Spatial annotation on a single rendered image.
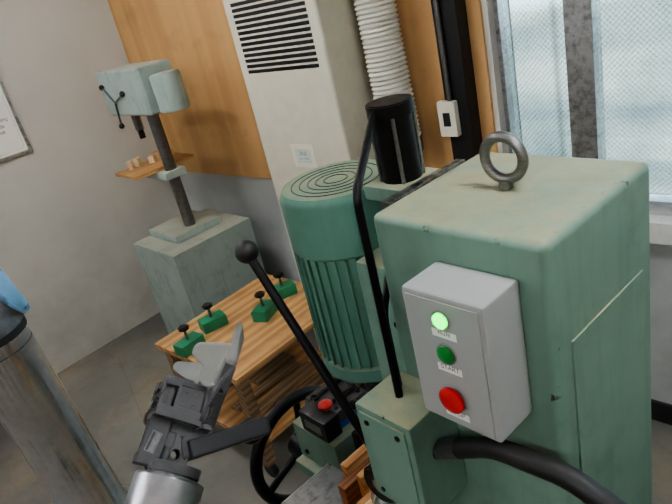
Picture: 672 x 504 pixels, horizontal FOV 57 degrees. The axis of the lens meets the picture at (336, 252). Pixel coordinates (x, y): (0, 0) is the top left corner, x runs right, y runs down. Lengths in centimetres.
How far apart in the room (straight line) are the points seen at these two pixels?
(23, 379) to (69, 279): 285
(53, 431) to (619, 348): 89
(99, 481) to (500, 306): 89
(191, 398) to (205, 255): 237
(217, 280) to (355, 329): 238
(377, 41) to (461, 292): 179
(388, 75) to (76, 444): 165
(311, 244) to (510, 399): 36
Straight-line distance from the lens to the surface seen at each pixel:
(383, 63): 233
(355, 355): 95
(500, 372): 62
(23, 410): 116
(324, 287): 90
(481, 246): 61
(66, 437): 120
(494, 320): 58
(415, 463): 76
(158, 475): 82
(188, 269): 316
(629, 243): 73
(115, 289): 410
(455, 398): 64
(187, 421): 84
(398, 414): 74
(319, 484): 127
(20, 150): 378
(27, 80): 383
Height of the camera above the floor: 178
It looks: 24 degrees down
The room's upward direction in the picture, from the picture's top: 14 degrees counter-clockwise
